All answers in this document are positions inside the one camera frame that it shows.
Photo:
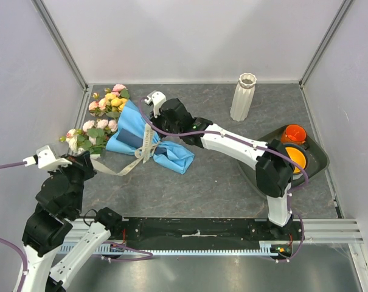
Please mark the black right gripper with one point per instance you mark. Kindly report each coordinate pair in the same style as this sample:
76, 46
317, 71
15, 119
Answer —
156, 121

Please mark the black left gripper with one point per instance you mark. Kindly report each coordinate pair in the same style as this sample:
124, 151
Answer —
83, 162

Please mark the artificial flower bouquet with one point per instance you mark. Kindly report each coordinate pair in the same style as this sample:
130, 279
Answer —
94, 134

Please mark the blue wrapping paper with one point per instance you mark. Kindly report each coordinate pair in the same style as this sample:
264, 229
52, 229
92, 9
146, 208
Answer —
129, 137

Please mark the cream ribbon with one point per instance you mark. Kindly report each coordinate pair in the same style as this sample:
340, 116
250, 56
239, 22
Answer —
142, 154

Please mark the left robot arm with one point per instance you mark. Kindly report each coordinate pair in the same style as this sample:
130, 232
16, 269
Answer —
59, 203

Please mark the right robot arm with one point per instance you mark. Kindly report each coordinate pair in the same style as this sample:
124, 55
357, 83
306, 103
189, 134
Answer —
269, 160

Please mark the white ribbed vase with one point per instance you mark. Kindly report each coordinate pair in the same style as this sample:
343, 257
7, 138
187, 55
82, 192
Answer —
243, 96

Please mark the orange cup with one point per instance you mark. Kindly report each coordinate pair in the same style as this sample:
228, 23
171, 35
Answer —
294, 134

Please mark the orange bowl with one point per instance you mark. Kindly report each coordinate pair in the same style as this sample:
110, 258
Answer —
297, 154

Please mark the dark green tray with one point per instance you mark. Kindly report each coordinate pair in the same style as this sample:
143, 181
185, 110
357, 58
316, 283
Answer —
317, 159

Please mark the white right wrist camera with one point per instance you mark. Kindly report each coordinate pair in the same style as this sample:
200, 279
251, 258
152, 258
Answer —
155, 99

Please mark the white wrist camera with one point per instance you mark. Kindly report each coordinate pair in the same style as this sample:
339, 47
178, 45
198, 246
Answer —
155, 99
46, 159

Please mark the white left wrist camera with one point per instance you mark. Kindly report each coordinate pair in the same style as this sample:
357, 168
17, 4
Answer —
46, 159

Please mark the slotted cable duct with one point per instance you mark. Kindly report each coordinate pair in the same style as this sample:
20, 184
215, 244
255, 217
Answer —
264, 249

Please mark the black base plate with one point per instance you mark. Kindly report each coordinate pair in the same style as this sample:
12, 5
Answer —
200, 234

